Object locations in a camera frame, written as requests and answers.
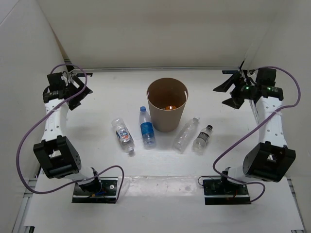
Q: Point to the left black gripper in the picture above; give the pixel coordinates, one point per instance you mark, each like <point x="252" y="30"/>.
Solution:
<point x="77" y="80"/>

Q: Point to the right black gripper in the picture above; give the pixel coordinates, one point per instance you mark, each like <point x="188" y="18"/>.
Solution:
<point x="233" y="79"/>

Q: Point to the bottle with orange label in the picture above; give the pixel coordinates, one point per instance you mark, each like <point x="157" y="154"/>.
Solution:
<point x="123" y="135"/>

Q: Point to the black label small bottle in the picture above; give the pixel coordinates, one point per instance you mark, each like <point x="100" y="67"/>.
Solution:
<point x="201" y="141"/>

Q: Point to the clear white cap bottle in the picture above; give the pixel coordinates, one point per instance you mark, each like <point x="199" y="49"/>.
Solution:
<point x="185" y="135"/>

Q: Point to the blue label water bottle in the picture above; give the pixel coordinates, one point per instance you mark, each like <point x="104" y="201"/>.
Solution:
<point x="146" y="128"/>

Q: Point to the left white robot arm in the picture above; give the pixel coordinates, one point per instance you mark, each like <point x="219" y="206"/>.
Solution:
<point x="55" y="153"/>

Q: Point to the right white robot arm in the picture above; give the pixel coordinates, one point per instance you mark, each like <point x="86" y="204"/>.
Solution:
<point x="271" y="158"/>

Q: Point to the brown paper bin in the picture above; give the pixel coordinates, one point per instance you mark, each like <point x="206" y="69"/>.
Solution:
<point x="167" y="98"/>

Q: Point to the right blue rail label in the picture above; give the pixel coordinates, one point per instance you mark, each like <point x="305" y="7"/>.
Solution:
<point x="229" y="71"/>

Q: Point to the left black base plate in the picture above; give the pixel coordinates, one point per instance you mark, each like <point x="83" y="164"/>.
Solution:
<point x="107" y="193"/>

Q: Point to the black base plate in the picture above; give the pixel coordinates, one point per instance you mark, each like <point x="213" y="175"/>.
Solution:
<point x="107" y="193"/>
<point x="217" y="192"/>

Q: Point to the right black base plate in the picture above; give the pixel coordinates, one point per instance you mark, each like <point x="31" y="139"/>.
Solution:
<point x="217" y="192"/>

